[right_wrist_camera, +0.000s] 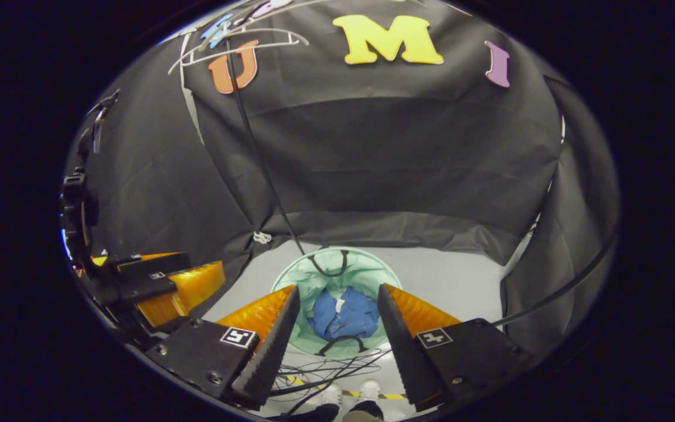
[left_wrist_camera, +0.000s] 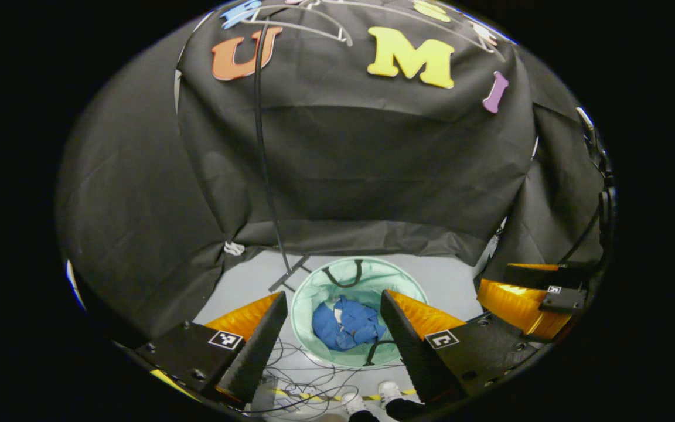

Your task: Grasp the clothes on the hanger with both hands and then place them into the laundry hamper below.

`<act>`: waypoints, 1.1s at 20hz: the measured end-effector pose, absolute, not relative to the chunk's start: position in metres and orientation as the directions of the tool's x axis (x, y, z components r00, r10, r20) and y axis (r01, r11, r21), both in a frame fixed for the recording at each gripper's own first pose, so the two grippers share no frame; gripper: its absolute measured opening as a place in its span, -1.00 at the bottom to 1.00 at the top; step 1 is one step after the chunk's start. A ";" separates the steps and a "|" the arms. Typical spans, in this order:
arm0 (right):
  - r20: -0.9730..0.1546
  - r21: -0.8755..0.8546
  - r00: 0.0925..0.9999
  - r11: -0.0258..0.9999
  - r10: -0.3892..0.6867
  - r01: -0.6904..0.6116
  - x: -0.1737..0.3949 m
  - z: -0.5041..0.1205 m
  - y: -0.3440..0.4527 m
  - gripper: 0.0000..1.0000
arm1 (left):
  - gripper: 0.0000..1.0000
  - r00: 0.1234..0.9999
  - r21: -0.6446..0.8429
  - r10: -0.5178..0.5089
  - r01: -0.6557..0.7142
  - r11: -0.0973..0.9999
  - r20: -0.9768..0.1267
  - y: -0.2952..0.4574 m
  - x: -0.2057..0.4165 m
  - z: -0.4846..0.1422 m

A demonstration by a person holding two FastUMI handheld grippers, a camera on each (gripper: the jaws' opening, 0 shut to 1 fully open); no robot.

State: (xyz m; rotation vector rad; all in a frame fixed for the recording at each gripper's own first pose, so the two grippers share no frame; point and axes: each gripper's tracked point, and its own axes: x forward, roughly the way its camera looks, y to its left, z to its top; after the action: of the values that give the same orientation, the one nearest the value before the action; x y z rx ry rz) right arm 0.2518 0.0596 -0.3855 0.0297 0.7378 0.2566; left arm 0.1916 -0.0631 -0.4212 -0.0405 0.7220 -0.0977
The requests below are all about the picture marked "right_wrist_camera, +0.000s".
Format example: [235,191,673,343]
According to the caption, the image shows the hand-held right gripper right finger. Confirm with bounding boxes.
[377,283,531,412]

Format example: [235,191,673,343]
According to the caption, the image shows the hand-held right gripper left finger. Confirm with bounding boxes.
[146,285,301,410]

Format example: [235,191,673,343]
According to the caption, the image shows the blue corduroy jacket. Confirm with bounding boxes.
[307,287,380,342]

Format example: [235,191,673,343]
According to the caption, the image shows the green mesh laundry hamper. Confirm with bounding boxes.
[271,247,403,359]

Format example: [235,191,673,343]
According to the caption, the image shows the black clothes rack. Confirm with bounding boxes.
[197,0,618,327]

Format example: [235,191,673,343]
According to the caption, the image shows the yellow black floor tape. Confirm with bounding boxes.
[285,375,408,401]

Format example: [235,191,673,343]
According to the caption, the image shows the white right shoe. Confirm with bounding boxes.
[358,380,382,405]

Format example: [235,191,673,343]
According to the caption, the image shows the person's trousers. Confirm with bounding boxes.
[282,400,386,422]

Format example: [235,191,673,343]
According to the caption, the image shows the bundle of black floor cables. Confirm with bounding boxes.
[270,349,394,414]

